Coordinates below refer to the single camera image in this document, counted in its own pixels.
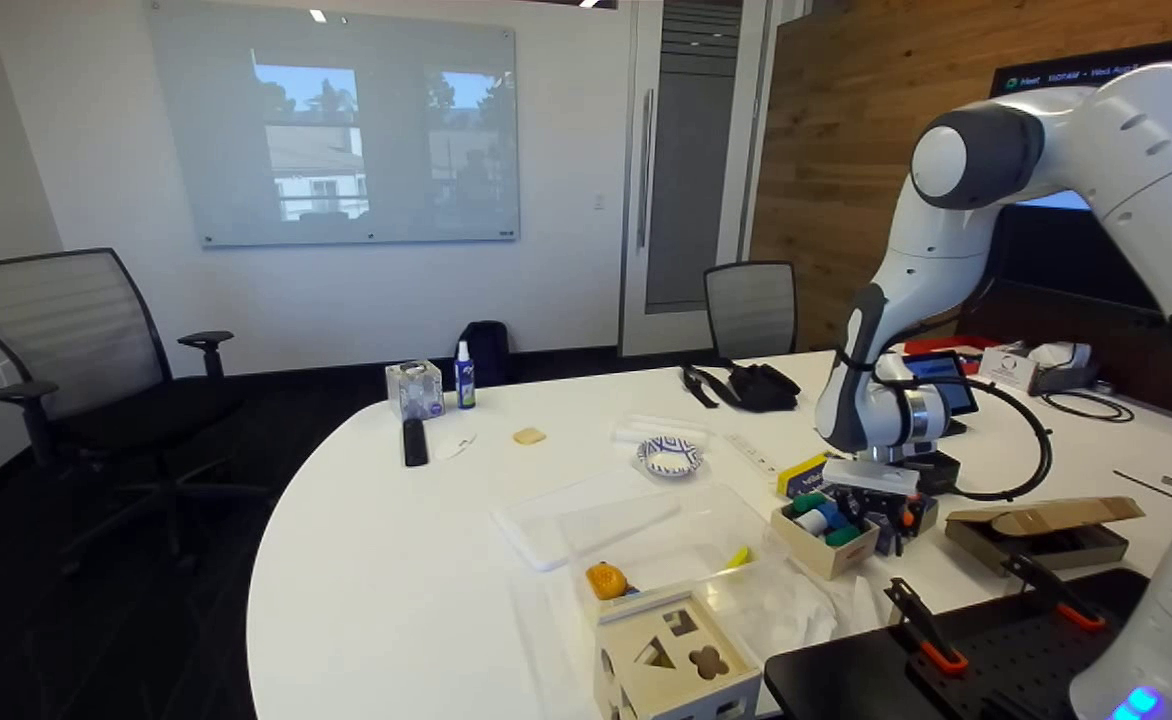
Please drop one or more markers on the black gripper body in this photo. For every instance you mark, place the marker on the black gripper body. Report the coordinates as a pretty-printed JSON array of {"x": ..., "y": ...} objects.
[{"x": 908, "y": 506}]

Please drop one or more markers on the small wooden box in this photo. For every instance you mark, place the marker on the small wooden box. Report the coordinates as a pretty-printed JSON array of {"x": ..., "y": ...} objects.
[{"x": 827, "y": 548}]

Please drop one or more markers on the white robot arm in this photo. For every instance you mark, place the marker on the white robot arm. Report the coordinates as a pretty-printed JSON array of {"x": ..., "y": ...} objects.
[{"x": 1146, "y": 146}]

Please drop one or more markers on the wooden shape sorter box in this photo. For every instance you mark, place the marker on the wooden shape sorter box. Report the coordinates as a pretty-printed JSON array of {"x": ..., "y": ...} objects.
[{"x": 678, "y": 661}]

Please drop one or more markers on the large blue wooden cylinder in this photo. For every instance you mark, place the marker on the large blue wooden cylinder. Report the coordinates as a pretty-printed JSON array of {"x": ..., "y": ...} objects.
[{"x": 845, "y": 527}]

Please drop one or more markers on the green wooden cylinder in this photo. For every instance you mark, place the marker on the green wooden cylinder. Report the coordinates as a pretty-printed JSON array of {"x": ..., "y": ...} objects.
[{"x": 809, "y": 506}]

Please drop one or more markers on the grey framed tablet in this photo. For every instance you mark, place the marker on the grey framed tablet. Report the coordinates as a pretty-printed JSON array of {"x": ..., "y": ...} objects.
[{"x": 941, "y": 380}]

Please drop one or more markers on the small yellow-green block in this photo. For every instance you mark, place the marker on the small yellow-green block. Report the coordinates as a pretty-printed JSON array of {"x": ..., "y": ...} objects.
[{"x": 741, "y": 559}]

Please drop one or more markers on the black base mat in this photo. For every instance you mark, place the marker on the black base mat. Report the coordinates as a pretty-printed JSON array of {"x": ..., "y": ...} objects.
[{"x": 876, "y": 687}]

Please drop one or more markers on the white grey device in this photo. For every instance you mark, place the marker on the white grey device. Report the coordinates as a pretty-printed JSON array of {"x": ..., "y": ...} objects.
[{"x": 1063, "y": 365}]

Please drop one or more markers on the clear plastic bin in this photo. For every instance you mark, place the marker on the clear plastic bin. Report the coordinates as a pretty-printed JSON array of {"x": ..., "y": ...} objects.
[{"x": 669, "y": 555}]

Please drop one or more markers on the black office chair back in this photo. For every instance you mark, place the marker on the black office chair back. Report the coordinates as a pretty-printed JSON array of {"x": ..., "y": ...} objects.
[{"x": 750, "y": 305}]

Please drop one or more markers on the orange round toy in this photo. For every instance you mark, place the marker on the orange round toy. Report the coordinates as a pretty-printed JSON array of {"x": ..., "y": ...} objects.
[{"x": 607, "y": 581}]

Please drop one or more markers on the clear plastic bin lid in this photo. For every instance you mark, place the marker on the clear plastic bin lid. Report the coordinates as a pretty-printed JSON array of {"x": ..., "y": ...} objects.
[{"x": 586, "y": 527}]

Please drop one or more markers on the small beige wooden block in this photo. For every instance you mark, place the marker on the small beige wooden block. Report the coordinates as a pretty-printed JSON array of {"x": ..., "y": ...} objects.
[{"x": 528, "y": 435}]

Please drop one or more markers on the glass door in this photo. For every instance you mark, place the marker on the glass door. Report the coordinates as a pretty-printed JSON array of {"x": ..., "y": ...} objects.
[{"x": 691, "y": 160}]

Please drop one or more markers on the blue spray bottle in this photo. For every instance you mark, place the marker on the blue spray bottle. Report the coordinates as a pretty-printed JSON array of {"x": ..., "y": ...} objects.
[{"x": 467, "y": 378}]

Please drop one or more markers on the black remote control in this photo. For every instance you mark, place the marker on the black remote control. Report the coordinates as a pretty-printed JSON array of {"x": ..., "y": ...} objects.
[{"x": 412, "y": 443}]

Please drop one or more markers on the small clear plastic container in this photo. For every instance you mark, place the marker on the small clear plastic container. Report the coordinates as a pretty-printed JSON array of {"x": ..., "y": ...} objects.
[{"x": 412, "y": 390}]

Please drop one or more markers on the glass whiteboard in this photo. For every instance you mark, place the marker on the glass whiteboard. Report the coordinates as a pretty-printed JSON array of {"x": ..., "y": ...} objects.
[{"x": 211, "y": 132}]

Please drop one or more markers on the large black mesh office chair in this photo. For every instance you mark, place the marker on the large black mesh office chair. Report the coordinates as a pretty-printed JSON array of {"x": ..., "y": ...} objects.
[{"x": 79, "y": 332}]

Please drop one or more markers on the wall television screen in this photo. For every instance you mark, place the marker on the wall television screen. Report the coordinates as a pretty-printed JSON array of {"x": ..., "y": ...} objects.
[{"x": 1064, "y": 253}]

